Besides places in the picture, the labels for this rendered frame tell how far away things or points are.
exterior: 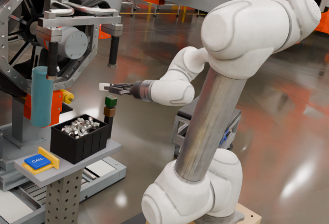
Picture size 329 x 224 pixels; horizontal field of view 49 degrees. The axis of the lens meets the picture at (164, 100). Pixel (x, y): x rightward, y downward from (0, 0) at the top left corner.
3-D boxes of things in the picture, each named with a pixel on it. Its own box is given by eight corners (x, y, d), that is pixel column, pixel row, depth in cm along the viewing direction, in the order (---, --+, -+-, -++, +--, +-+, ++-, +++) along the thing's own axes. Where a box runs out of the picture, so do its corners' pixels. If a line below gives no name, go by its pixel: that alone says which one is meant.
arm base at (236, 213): (251, 213, 139) (254, 202, 137) (216, 240, 124) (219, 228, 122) (215, 190, 151) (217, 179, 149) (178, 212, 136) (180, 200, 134)
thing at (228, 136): (190, 133, 286) (199, 94, 274) (232, 149, 273) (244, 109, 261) (166, 154, 250) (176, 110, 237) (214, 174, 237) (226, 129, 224)
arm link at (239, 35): (206, 223, 124) (155, 249, 111) (178, 190, 133) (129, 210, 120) (308, 14, 83) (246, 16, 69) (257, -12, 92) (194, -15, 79)
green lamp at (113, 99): (110, 102, 162) (111, 94, 160) (116, 105, 160) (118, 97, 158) (104, 104, 159) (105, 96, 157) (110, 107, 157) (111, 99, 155)
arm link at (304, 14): (265, 18, 106) (234, 19, 98) (318, -16, 92) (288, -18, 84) (281, 58, 104) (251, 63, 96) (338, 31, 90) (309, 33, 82)
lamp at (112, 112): (108, 112, 164) (110, 104, 162) (115, 115, 162) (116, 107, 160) (103, 114, 160) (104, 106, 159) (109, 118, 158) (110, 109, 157)
